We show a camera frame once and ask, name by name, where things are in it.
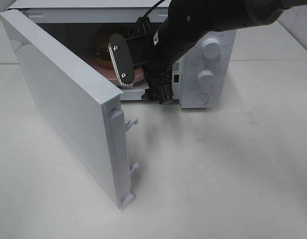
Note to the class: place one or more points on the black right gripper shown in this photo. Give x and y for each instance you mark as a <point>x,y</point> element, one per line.
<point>156,60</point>

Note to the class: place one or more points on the pink round plate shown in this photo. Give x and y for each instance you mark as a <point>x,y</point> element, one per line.
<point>109,73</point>

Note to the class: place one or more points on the burger with lettuce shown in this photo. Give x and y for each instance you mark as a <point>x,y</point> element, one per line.
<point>101,41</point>

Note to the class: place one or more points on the white microwave knob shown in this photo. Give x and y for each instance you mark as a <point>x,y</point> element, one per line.
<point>211,48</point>
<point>205,79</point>

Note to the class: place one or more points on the round white door button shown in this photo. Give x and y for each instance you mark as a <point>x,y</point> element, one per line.
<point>201,99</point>

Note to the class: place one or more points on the white microwave door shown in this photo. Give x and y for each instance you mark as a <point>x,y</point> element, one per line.
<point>78,102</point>

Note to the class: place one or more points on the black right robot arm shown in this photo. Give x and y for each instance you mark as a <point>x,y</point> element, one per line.
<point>188,21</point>

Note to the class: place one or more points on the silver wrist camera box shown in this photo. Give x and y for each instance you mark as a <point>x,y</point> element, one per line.
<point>121,60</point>

